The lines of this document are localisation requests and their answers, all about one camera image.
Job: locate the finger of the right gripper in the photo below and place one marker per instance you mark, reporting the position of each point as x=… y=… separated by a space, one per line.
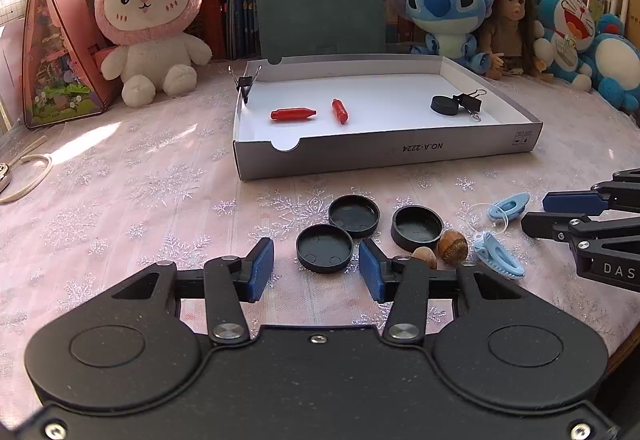
x=555 y=225
x=621 y=193

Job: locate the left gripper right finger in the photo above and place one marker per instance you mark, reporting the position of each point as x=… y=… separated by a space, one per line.
x=390 y=277

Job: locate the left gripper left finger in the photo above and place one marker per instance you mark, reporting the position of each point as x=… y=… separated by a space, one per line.
x=244 y=278

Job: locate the light blue clip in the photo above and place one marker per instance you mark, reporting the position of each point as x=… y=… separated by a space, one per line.
x=508 y=209
x=491 y=253

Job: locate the black binder clip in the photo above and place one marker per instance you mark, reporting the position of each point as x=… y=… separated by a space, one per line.
x=471 y=102
x=244 y=83

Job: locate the red crayon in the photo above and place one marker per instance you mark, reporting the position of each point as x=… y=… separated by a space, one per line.
x=339 y=111
x=292 y=114

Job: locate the black round cap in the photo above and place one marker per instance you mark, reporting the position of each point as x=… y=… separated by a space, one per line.
x=445 y=105

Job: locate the light brown nut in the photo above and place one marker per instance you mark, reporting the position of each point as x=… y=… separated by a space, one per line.
x=425 y=254

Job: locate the black lid right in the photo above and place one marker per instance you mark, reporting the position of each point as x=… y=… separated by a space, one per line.
x=415 y=226

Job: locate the black lid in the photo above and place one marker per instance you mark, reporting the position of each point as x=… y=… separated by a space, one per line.
x=355 y=214
x=415 y=226
x=324 y=248

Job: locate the black lid left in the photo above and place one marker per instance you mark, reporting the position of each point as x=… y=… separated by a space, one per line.
x=324 y=248

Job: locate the black lid middle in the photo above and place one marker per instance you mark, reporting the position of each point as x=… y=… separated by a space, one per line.
x=355 y=214

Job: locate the blue Doraemon plush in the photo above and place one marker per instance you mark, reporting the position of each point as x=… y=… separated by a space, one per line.
x=588 y=53

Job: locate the white cardboard box tray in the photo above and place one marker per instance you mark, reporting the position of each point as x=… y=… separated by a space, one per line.
x=388 y=100

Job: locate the black binder clip on edge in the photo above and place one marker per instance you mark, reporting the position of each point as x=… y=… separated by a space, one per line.
x=244 y=83

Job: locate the brown haired baby doll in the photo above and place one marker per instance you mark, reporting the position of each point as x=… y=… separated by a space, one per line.
x=508 y=36

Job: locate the blue Stitch plush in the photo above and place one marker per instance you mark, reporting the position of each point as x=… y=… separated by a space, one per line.
x=449 y=27

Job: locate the green suede notebook case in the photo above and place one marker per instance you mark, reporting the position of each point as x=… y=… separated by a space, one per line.
x=290 y=28

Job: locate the pink triangular house box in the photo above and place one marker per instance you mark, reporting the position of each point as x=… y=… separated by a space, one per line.
x=61 y=56

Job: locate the pink white bunny plush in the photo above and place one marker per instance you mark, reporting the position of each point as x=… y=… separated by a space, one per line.
x=153 y=53

